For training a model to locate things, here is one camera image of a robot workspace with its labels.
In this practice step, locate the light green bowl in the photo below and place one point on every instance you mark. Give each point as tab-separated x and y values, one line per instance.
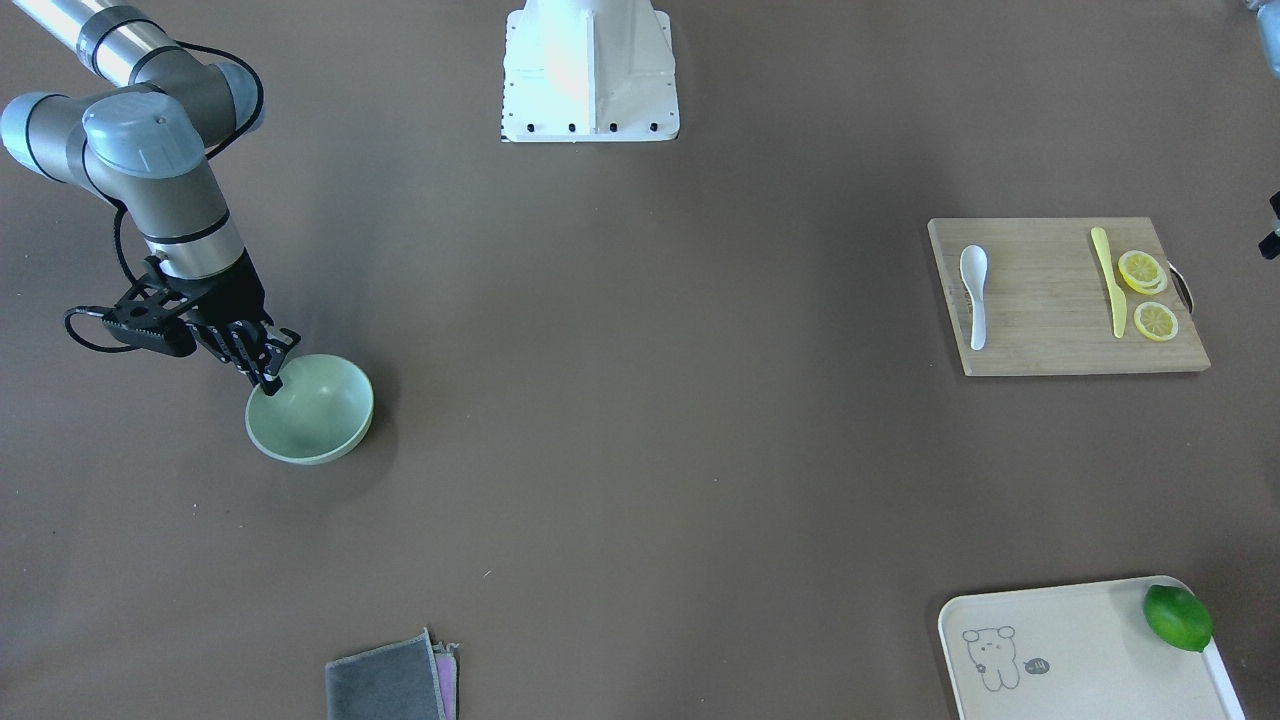
322	411

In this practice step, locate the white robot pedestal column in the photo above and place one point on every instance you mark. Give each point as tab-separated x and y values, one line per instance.
589	72

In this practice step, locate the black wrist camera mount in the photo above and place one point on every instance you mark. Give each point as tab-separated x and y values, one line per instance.
149	316

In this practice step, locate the bamboo cutting board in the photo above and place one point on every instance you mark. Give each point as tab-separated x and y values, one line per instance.
1047	306

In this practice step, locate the lemon slice stack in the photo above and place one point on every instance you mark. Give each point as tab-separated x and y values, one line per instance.
1142	273

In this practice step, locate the cream tray with bear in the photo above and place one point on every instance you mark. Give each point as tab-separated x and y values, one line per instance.
1081	651

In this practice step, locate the grey folded cloth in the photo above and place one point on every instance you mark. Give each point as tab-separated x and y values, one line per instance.
413	679

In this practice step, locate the single lemon slice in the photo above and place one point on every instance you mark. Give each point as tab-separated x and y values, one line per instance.
1157	322

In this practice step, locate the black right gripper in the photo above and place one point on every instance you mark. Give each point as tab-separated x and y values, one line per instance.
243	297

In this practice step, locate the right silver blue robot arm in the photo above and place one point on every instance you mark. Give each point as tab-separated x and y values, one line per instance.
145	147

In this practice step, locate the yellow plastic knife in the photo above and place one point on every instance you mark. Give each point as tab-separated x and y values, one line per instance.
1116	296

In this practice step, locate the white ceramic spoon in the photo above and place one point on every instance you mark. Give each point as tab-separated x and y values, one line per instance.
973	266

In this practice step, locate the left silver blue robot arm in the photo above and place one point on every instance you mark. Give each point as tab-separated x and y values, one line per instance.
1266	16

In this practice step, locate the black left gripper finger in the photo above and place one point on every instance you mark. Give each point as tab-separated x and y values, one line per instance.
1269	246

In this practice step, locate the green lime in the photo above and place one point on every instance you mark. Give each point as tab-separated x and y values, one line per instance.
1178	618

